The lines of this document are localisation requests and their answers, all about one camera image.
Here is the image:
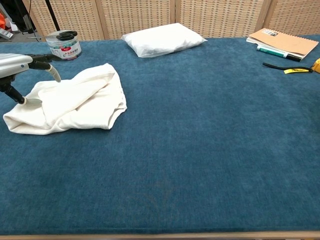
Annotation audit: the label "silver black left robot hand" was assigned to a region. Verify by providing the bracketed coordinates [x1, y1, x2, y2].
[0, 52, 62, 105]

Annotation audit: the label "white T-shirt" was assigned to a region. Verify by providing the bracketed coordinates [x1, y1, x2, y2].
[2, 62, 128, 136]

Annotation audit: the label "white box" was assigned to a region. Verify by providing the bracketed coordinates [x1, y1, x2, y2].
[0, 27, 14, 41]

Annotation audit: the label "clear plastic clip jar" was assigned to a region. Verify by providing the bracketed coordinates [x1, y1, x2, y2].
[46, 31, 83, 61]

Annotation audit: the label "black tripod stand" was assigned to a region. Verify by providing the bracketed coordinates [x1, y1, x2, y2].
[44, 0, 61, 31]

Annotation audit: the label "woven wooden folding screen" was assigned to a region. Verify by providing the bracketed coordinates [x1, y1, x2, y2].
[22, 0, 320, 41]

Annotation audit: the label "white garment in plastic bag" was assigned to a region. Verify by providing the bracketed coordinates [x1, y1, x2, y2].
[120, 22, 208, 59]

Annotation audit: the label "teal blue table mat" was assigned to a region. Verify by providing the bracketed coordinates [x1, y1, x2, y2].
[0, 34, 320, 236]

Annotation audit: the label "green marker pen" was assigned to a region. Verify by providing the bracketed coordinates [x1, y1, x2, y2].
[256, 44, 302, 63]

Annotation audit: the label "brown spiral notebook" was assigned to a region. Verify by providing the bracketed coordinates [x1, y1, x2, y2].
[246, 27, 320, 61]

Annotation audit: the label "black handled scissors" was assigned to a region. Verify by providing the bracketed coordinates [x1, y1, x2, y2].
[55, 29, 79, 41]

